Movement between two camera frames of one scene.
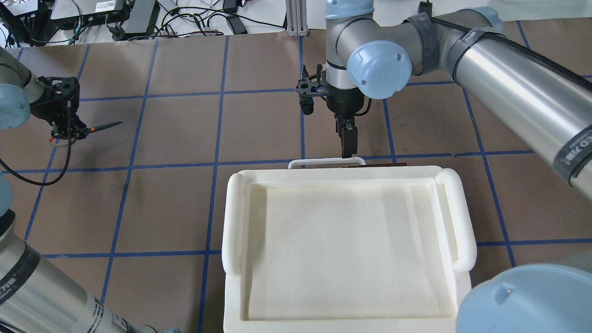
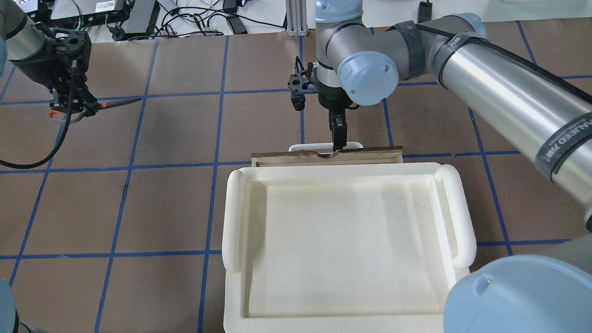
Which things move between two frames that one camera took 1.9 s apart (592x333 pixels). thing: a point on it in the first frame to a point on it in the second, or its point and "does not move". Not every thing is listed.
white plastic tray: (345, 249) does not move
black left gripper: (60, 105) to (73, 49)
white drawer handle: (347, 159) to (323, 147)
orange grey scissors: (89, 130) to (102, 106)
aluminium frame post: (296, 18) does not move
